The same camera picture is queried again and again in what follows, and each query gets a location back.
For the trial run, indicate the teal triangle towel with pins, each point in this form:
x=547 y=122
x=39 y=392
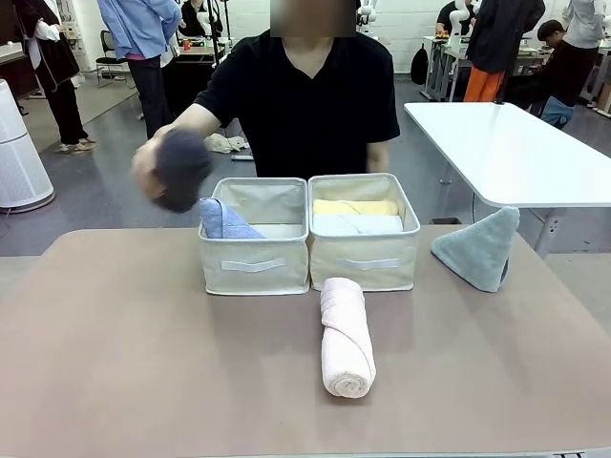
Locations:
x=482 y=253

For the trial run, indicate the person's left forearm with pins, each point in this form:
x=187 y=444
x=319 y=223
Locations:
x=378 y=155

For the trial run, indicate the yellow towel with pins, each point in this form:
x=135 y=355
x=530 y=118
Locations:
x=353 y=206

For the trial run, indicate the white towel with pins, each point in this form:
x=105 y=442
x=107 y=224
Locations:
x=358 y=225

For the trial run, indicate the black tripod stand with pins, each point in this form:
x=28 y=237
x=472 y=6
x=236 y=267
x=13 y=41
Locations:
x=219 y=28

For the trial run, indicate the person's right forearm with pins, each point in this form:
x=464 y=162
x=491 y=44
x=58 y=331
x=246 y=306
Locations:
x=191 y=118

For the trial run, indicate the person's right hand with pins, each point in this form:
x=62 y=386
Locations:
x=145 y=169

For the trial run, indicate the woman in black vest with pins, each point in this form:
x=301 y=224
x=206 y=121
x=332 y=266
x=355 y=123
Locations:
x=55 y=62

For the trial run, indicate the white air purifier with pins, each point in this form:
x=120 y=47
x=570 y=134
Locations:
x=19 y=152

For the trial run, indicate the person in orange trousers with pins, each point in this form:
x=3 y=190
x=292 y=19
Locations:
x=501 y=43

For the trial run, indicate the black office chair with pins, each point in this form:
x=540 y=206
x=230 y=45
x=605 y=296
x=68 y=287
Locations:
x=111 y=62

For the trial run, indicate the cream fabric storage bin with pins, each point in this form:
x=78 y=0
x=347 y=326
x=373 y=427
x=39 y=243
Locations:
x=363 y=264
x=253 y=267

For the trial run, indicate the person in gray top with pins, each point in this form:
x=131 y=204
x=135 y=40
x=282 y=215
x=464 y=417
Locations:
x=584 y=21

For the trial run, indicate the pink towel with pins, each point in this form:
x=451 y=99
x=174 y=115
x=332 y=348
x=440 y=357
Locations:
x=346 y=343

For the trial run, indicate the person in black t-shirt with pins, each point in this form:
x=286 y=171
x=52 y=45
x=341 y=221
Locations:
x=310 y=105

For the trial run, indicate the white side table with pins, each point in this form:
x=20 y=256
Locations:
x=506 y=152

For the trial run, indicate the lavender blue towel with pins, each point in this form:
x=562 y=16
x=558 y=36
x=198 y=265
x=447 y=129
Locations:
x=224 y=222

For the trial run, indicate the black backpack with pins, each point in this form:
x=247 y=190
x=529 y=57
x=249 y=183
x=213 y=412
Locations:
x=420 y=67

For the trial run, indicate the dark gray towel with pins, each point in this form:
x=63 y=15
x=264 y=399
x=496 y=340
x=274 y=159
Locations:
x=183 y=167

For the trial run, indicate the beige cloth on floor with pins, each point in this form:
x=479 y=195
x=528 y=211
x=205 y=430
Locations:
x=224 y=143

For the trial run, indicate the seated person in black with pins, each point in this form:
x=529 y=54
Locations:
x=563 y=67

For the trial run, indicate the person in blue shirt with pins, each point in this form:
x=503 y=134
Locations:
x=143 y=52

